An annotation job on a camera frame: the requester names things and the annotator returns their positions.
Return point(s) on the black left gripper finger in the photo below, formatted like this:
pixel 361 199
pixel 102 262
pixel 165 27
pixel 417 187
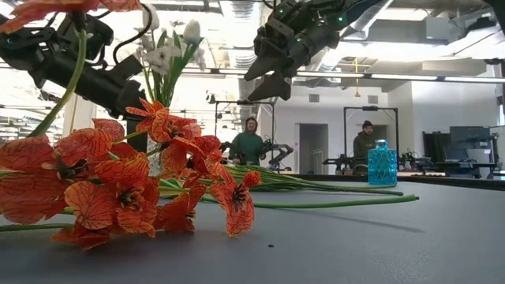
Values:
pixel 126 68
pixel 132 105

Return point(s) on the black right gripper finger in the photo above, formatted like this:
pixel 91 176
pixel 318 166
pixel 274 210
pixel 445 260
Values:
pixel 272 67
pixel 274 88

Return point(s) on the white baby's breath spray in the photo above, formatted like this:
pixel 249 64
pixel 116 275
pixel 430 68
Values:
pixel 161 59

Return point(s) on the orange artificial flower stem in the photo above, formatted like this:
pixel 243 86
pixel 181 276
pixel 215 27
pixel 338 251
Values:
pixel 118 205
pixel 83 236
pixel 47 8
pixel 165 122
pixel 236 209

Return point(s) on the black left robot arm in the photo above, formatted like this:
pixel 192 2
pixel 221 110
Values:
pixel 23 51

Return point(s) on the clear textured glass vase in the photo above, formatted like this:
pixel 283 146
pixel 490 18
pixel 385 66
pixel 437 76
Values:
pixel 152 146

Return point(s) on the blue textured glass vase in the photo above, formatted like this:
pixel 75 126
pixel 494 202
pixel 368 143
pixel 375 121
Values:
pixel 382 167

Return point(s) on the dark flat monitor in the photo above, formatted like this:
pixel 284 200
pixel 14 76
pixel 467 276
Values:
pixel 138 146

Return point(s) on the person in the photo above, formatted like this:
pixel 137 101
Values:
pixel 246 148
pixel 363 144

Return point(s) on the grey doorway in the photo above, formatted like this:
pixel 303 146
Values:
pixel 313 146

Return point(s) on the long ceiling light bar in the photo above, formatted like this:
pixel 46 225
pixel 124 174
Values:
pixel 394 76

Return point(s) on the dark desk monitor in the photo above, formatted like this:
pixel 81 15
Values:
pixel 469 136

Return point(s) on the dark office desk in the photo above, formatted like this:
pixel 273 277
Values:
pixel 465 165

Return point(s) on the black metal gantry frame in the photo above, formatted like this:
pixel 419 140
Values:
pixel 395 134
pixel 272 126

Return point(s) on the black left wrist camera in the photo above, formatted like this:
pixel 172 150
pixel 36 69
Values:
pixel 94 35

